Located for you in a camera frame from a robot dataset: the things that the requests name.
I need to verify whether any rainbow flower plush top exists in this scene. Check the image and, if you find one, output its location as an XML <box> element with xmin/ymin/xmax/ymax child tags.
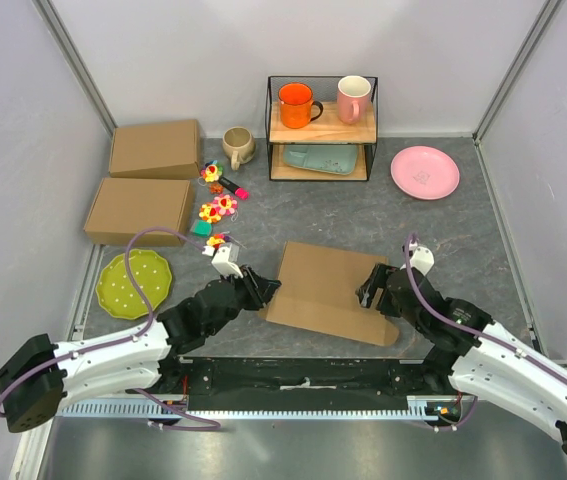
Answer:
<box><xmin>200</xmin><ymin>160</ymin><xmax>223</xmax><ymax>183</ymax></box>

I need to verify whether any beige ceramic mug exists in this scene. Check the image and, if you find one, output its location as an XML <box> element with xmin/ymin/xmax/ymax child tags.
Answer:
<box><xmin>222</xmin><ymin>127</ymin><xmax>256</xmax><ymax>171</ymax></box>

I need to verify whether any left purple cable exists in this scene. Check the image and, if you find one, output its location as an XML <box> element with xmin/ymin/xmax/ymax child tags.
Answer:
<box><xmin>0</xmin><ymin>227</ymin><xmax>222</xmax><ymax>432</ymax></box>

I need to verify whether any black wire wooden shelf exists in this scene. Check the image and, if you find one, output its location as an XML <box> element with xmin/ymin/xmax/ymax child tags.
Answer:
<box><xmin>264</xmin><ymin>75</ymin><xmax>379</xmax><ymax>182</ymax></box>

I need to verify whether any pink black highlighter pen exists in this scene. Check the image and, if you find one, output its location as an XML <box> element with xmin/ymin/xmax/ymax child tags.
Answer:
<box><xmin>219</xmin><ymin>176</ymin><xmax>249</xmax><ymax>200</ymax></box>

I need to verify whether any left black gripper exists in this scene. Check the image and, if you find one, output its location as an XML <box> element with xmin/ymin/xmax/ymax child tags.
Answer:
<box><xmin>207</xmin><ymin>265</ymin><xmax>281</xmax><ymax>336</ymax></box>

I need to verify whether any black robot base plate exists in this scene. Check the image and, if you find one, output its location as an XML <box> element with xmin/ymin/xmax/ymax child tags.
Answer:
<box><xmin>145</xmin><ymin>357</ymin><xmax>459</xmax><ymax>412</ymax></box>

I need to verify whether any pink flower plush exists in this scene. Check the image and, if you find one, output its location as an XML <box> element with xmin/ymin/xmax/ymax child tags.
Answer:
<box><xmin>212</xmin><ymin>194</ymin><xmax>238</xmax><ymax>217</ymax></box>

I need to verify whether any rainbow flower plush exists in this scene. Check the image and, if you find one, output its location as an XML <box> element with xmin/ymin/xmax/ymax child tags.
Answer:
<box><xmin>200</xmin><ymin>160</ymin><xmax>223</xmax><ymax>183</ymax></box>
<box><xmin>206</xmin><ymin>233</ymin><xmax>230</xmax><ymax>249</ymax></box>

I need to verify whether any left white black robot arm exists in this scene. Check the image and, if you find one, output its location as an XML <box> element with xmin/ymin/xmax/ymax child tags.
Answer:
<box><xmin>0</xmin><ymin>265</ymin><xmax>281</xmax><ymax>433</ymax></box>

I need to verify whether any rainbow flower plush lower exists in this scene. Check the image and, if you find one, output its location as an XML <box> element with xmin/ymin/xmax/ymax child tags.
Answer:
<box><xmin>206</xmin><ymin>233</ymin><xmax>230</xmax><ymax>249</ymax></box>

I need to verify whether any grey slotted cable duct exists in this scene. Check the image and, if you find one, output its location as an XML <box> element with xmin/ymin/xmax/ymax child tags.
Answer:
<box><xmin>56</xmin><ymin>396</ymin><xmax>460</xmax><ymax>421</ymax></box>

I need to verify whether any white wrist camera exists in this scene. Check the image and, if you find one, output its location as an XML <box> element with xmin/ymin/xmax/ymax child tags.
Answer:
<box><xmin>211</xmin><ymin>243</ymin><xmax>243</xmax><ymax>278</ymax></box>
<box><xmin>401</xmin><ymin>241</ymin><xmax>435</xmax><ymax>276</ymax></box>

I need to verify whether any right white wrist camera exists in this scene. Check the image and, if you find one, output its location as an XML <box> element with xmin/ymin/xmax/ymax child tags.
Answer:
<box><xmin>401</xmin><ymin>241</ymin><xmax>435</xmax><ymax>276</ymax></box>

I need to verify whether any cardboard box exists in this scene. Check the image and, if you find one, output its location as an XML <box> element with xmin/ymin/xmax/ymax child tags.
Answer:
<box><xmin>109</xmin><ymin>119</ymin><xmax>201</xmax><ymax>180</ymax></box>
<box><xmin>259</xmin><ymin>241</ymin><xmax>399</xmax><ymax>346</ymax></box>
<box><xmin>84</xmin><ymin>178</ymin><xmax>194</xmax><ymax>247</ymax></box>

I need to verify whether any pink ceramic mug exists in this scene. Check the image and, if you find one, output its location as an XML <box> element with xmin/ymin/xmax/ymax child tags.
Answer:
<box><xmin>337</xmin><ymin>75</ymin><xmax>372</xmax><ymax>124</ymax></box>

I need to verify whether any pink round plate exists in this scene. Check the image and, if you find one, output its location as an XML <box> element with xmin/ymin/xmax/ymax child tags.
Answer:
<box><xmin>390</xmin><ymin>146</ymin><xmax>460</xmax><ymax>201</ymax></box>

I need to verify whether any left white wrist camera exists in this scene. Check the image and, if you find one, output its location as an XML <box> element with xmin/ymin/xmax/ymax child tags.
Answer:
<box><xmin>211</xmin><ymin>243</ymin><xmax>243</xmax><ymax>278</ymax></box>

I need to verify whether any yellow flower plush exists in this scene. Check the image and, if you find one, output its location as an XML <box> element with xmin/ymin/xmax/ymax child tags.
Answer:
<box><xmin>199</xmin><ymin>203</ymin><xmax>223</xmax><ymax>224</ymax></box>

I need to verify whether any green dotted plate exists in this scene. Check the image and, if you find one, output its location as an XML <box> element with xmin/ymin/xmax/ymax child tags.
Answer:
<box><xmin>95</xmin><ymin>249</ymin><xmax>173</xmax><ymax>320</ymax></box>

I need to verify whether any small orange flower charm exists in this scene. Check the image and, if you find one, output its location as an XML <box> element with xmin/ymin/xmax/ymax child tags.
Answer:
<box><xmin>210</xmin><ymin>183</ymin><xmax>223</xmax><ymax>194</ymax></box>

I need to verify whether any orange enamel mug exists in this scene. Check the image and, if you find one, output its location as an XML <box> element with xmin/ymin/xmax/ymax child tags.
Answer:
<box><xmin>278</xmin><ymin>82</ymin><xmax>324</xmax><ymax>129</ymax></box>

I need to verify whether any teal rectangular ceramic plate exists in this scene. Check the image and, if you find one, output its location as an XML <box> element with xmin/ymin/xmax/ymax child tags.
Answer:
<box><xmin>283</xmin><ymin>144</ymin><xmax>358</xmax><ymax>175</ymax></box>

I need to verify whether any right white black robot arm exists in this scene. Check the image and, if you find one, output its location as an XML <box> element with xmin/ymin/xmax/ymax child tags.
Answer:
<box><xmin>356</xmin><ymin>264</ymin><xmax>567</xmax><ymax>455</ymax></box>

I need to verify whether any teal block toy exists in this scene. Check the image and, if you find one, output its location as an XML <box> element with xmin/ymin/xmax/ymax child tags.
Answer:
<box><xmin>190</xmin><ymin>220</ymin><xmax>213</xmax><ymax>237</ymax></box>

